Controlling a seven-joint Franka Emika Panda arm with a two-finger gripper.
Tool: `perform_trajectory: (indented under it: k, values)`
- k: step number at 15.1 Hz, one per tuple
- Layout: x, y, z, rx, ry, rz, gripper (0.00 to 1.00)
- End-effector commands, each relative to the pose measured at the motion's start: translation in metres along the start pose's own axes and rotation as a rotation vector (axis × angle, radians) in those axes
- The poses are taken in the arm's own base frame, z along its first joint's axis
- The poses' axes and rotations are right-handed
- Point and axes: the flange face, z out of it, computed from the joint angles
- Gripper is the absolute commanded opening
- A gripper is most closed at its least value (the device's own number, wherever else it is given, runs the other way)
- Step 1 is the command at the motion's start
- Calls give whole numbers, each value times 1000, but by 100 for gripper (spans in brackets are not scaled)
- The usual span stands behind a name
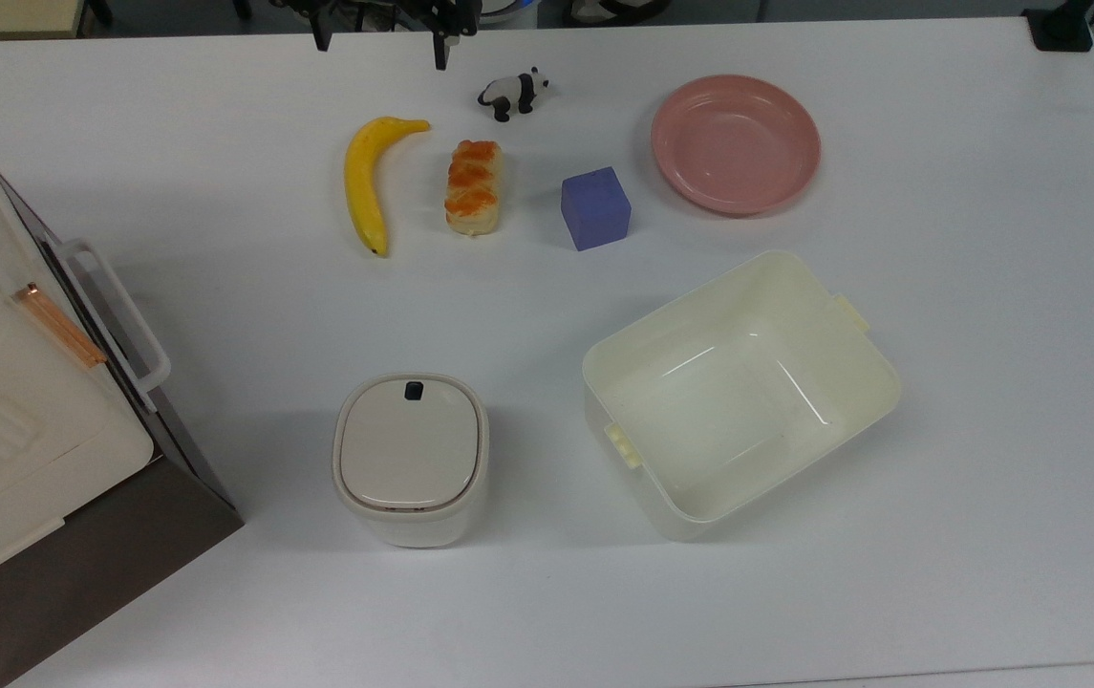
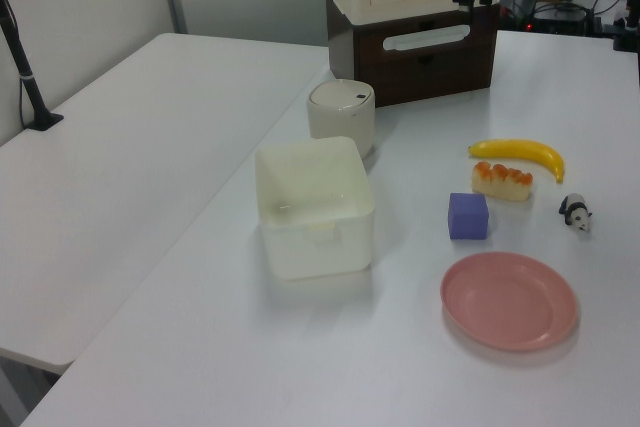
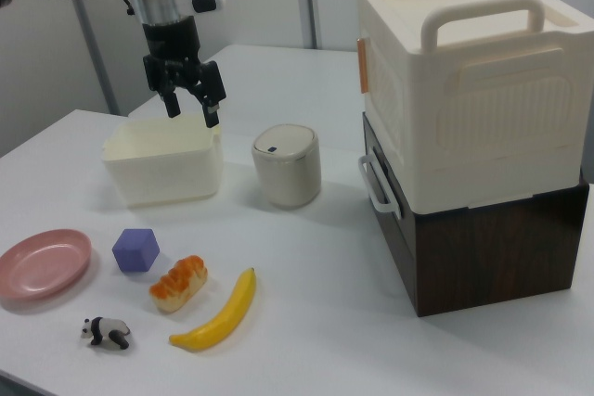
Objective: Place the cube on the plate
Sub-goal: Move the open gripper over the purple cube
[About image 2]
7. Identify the purple cube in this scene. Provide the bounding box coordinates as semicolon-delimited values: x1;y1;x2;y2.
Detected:
446;191;490;242

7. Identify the pink plate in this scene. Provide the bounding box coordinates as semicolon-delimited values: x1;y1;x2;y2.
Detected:
439;251;582;352

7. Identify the black electronics box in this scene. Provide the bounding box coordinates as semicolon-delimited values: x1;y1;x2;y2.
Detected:
530;4;590;34

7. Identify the dark wood drawer box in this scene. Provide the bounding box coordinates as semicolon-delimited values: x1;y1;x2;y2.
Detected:
326;0;501;109

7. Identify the black desk clamp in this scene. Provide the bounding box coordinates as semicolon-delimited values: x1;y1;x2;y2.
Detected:
612;0;640;53

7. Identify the yellow banana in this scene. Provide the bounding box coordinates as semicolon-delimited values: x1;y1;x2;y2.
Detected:
467;138;566;184

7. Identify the small beige lidded trash can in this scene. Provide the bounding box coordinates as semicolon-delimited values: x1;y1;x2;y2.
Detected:
305;78;377;158

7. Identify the toy bread with orange topping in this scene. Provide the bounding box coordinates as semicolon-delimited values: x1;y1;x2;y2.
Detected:
471;160;535;202

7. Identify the small panda figurine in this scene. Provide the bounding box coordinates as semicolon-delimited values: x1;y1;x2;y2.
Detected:
558;192;594;234

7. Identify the white square plastic bin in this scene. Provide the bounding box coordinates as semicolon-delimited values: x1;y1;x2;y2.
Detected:
253;135;376;281

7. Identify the black pole stand with base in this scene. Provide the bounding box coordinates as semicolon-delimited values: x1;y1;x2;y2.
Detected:
0;0;65;131

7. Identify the white drawer handle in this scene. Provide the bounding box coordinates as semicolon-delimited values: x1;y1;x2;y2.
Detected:
382;24;474;53

